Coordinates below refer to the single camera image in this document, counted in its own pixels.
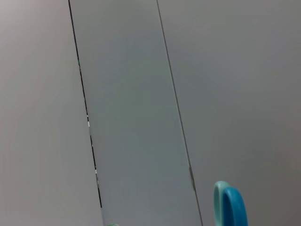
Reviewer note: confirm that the blue teal scissors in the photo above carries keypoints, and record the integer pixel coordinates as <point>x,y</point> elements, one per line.
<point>231,207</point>

